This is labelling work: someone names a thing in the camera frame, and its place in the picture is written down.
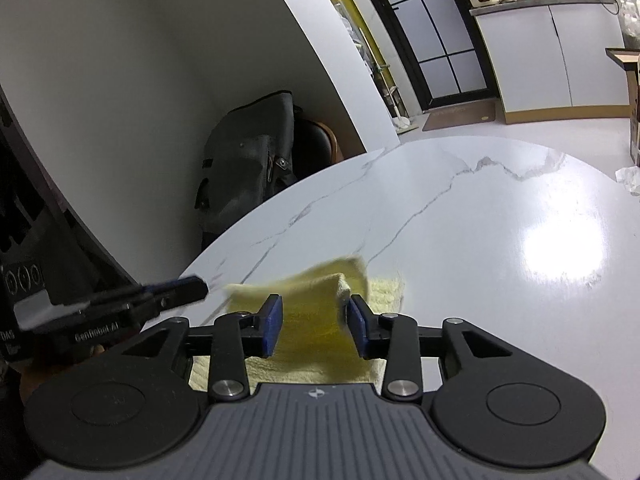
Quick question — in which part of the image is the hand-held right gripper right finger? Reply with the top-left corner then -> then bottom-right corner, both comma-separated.
348,295 -> 521,403

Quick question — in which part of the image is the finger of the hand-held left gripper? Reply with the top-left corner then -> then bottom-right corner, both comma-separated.
142,275 -> 210,307
89,286 -> 171,330

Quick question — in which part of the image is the wooden tray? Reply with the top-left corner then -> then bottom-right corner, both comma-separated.
605,47 -> 640,71

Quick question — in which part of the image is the black chair with wooden frame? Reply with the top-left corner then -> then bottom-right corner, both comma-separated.
290,105 -> 346,181

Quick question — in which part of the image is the white kitchen cabinet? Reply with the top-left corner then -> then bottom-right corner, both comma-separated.
469,0 -> 633,125

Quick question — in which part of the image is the brown door mat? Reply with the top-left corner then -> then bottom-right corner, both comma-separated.
422,100 -> 496,132

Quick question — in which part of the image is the white rolling cart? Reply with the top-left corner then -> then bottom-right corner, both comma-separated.
627,50 -> 640,168

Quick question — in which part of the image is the black framed glass door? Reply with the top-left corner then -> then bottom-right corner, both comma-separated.
347,0 -> 501,111

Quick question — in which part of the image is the clear plastic bag with bottles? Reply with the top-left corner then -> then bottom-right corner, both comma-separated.
617,0 -> 640,46

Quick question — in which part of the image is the white plastic bag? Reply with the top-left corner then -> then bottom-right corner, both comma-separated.
615,165 -> 640,193

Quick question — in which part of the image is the grey backpack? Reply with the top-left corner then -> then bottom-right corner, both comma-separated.
194,91 -> 296,253

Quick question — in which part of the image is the white mop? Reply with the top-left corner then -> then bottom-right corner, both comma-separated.
385,60 -> 418,133

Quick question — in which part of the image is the yellow pipe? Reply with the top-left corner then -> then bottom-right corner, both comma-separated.
307,0 -> 401,111

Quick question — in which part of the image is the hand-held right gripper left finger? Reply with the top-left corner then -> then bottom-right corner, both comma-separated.
117,294 -> 284,402

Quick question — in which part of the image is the pale yellow towel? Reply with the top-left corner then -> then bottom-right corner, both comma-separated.
189,256 -> 406,395

